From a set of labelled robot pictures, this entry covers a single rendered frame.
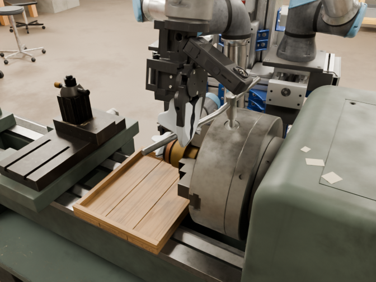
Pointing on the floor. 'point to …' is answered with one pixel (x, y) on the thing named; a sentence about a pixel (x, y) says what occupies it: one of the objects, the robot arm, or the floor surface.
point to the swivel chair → (23, 11)
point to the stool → (16, 34)
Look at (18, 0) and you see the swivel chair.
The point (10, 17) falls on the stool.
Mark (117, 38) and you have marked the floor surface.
